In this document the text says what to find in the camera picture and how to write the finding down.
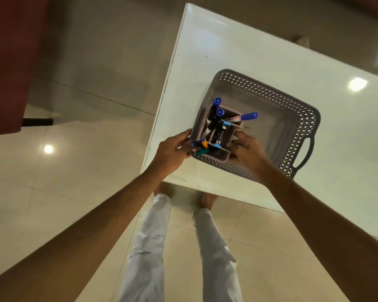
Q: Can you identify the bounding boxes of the person's left hand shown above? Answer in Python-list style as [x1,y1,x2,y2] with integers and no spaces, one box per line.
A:
[148,129,193,181]

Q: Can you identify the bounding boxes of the person's right hand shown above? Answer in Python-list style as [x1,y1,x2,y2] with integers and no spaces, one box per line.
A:
[228,131,277,183]

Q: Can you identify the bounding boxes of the grey pen organizer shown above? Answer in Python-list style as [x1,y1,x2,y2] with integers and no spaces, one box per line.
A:
[193,105,245,163]

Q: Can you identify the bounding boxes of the person's left forearm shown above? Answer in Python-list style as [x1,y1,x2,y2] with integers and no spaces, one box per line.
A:
[0,167,168,302]

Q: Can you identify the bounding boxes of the person's right forearm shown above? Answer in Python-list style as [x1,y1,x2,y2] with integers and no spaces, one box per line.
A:
[261,167,378,302]

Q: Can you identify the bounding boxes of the white marker with blue cap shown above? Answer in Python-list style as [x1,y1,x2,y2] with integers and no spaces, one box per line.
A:
[222,112,258,124]

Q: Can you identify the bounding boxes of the black marker with blue cap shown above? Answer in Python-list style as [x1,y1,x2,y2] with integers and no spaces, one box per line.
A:
[207,98,222,121]
[209,109,225,130]

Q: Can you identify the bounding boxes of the person's left foot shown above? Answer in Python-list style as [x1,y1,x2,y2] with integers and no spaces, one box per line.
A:
[153,182,174,198]

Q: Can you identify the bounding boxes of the person's foot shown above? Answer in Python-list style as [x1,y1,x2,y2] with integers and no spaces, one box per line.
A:
[198,193,218,210]
[153,182,174,198]

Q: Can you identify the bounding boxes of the person's right foot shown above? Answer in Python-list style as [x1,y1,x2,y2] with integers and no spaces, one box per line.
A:
[198,193,218,210]

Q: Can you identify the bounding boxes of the grey perforated plastic basket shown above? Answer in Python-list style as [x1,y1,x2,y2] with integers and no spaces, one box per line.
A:
[188,69,321,183]

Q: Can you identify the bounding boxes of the white trousers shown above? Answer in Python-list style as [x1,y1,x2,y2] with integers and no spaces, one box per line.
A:
[118,193,244,302]

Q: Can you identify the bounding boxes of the red curtain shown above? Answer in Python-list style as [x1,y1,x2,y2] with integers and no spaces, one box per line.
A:
[0,0,48,137]

